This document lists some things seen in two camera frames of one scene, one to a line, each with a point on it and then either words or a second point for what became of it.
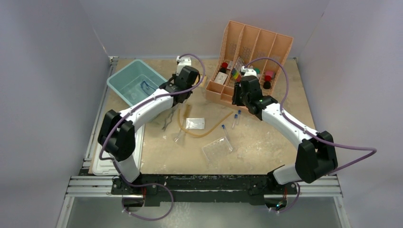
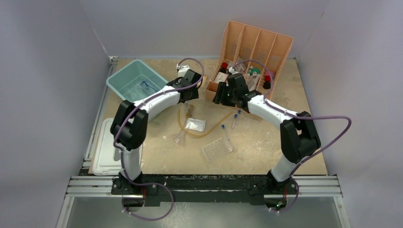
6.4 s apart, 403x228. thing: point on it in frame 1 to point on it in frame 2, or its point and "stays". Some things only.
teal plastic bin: (135, 81) stays
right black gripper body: (240, 99) to (225, 96)
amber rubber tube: (211, 131) stays
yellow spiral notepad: (204, 82) stays
